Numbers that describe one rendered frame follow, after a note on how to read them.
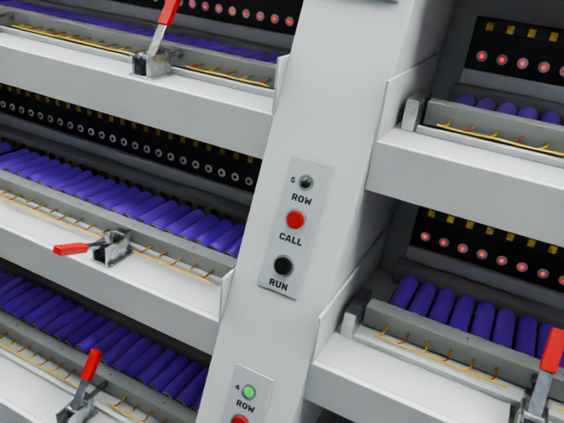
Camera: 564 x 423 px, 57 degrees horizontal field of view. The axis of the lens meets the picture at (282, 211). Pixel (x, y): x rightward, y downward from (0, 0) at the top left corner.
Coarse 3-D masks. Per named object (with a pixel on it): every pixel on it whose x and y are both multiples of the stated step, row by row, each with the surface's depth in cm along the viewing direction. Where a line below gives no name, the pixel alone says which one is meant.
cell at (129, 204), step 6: (144, 192) 68; (132, 198) 66; (138, 198) 66; (144, 198) 67; (150, 198) 68; (120, 204) 64; (126, 204) 65; (132, 204) 65; (138, 204) 66; (114, 210) 63; (120, 210) 63; (126, 210) 64
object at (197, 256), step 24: (24, 192) 65; (48, 192) 64; (48, 216) 62; (72, 216) 62; (96, 216) 61; (120, 216) 61; (144, 240) 58; (168, 240) 57; (168, 264) 56; (192, 264) 56; (216, 264) 55
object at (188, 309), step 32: (32, 128) 81; (128, 160) 74; (224, 192) 68; (0, 224) 61; (32, 224) 62; (64, 224) 62; (0, 256) 63; (32, 256) 60; (64, 256) 57; (128, 256) 58; (96, 288) 56; (128, 288) 54; (160, 288) 53; (192, 288) 54; (224, 288) 48; (160, 320) 53; (192, 320) 51
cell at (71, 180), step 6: (78, 174) 71; (84, 174) 71; (90, 174) 72; (60, 180) 68; (66, 180) 68; (72, 180) 69; (78, 180) 70; (54, 186) 67; (60, 186) 67; (66, 186) 68
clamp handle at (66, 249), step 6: (108, 234) 55; (108, 240) 56; (54, 246) 50; (60, 246) 50; (66, 246) 50; (72, 246) 51; (78, 246) 51; (84, 246) 52; (90, 246) 53; (96, 246) 54; (102, 246) 55; (54, 252) 50; (60, 252) 49; (66, 252) 50; (72, 252) 51; (78, 252) 51; (84, 252) 52
